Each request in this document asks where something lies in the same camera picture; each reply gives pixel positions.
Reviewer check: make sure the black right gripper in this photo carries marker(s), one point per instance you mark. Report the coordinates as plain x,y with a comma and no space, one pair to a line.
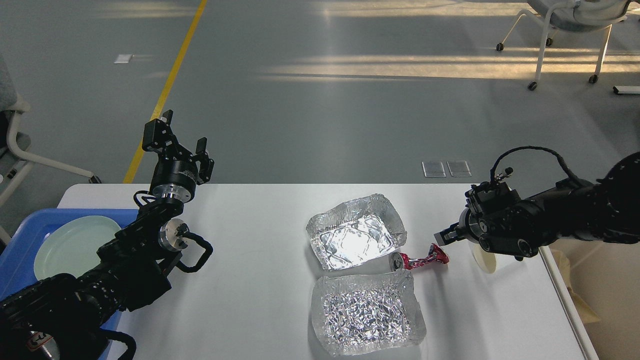
468,227

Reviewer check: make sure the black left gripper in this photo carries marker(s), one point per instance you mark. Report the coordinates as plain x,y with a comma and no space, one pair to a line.
176,174

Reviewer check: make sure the white paper cup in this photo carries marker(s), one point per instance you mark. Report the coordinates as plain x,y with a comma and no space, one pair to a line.
485,260

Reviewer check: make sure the light green plate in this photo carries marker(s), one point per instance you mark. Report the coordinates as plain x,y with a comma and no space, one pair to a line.
73,248

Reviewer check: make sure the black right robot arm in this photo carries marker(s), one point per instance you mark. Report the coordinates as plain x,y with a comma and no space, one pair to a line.
501,222

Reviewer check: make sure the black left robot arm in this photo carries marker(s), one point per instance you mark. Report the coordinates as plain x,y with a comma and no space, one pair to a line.
174,246

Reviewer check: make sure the crushed red soda can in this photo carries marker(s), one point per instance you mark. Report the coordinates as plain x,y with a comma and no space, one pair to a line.
399,260

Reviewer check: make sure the upper aluminium foil tray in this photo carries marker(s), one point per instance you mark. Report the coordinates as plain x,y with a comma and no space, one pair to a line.
355,232

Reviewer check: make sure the aluminium foil tray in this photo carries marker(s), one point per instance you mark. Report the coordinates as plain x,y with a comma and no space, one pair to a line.
355,232
354,315

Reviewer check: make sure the lower aluminium foil tray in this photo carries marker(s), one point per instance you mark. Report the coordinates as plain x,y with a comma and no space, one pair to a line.
354,315

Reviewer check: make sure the white plastic bin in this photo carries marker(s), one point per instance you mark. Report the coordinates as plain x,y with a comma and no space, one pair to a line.
598,285

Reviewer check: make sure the white chair at left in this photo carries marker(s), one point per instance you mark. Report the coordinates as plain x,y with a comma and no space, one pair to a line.
16,159

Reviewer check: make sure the blue plastic tray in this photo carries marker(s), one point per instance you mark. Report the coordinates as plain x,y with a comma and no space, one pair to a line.
20,250

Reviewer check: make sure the white bar on floor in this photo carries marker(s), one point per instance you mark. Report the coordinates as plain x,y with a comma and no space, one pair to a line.
626,89

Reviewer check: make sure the white office chair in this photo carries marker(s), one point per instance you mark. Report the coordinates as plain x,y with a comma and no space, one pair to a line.
572,16

